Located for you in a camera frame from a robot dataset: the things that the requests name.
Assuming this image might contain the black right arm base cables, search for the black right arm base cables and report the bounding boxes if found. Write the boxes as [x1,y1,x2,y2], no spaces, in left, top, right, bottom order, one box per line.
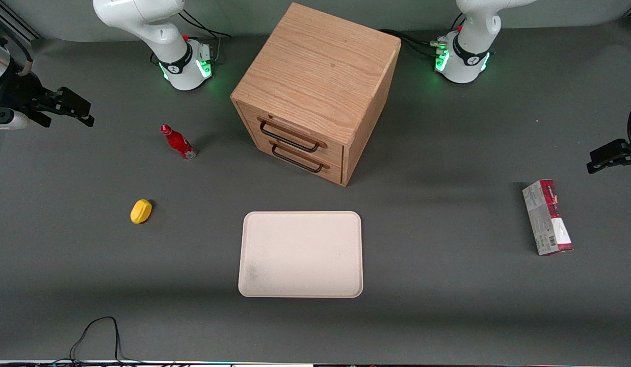
[177,9,232,65]

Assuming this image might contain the red coke bottle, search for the red coke bottle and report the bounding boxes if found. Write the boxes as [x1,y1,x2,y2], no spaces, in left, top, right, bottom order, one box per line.
[160,124,197,161]

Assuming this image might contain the thin black looped cable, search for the thin black looped cable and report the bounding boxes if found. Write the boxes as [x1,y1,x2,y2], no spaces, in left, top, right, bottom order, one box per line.
[50,316,143,365]

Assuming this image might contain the aluminium frame rail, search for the aluminium frame rail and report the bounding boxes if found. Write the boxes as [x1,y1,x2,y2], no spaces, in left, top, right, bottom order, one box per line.
[0,0,42,42]

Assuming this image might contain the black metal drawer handle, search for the black metal drawer handle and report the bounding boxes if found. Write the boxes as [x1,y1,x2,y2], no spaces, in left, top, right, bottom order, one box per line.
[269,141,330,173]
[257,118,327,153]

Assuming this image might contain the wooden drawer front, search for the wooden drawer front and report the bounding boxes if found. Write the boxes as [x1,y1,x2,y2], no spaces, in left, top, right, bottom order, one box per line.
[238,103,345,163]
[258,139,344,185]

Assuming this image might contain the yellow toy lemon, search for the yellow toy lemon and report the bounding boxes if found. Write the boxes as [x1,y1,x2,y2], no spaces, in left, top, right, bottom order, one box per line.
[130,199,153,225]

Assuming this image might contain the wooden two-drawer cabinet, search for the wooden two-drawer cabinet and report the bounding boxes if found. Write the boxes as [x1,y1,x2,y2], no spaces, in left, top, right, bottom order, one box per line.
[230,3,402,187]

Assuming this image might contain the beige plastic tray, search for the beige plastic tray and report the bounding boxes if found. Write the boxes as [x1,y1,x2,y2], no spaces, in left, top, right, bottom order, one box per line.
[238,211,364,299]

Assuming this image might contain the black arm base cables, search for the black arm base cables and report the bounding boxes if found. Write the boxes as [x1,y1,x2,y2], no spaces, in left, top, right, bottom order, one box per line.
[379,14,466,60]
[177,9,232,65]

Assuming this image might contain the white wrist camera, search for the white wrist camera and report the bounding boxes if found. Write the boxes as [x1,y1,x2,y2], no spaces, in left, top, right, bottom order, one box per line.
[0,109,30,130]

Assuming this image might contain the red and white carton box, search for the red and white carton box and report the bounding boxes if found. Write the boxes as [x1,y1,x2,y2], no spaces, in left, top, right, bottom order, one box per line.
[522,179,574,256]

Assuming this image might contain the black left arm base cables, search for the black left arm base cables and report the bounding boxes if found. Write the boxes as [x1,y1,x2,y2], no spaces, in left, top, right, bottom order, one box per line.
[379,14,466,60]

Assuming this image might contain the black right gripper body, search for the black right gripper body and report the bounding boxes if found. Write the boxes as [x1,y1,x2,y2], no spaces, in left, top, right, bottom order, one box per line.
[0,71,56,114]

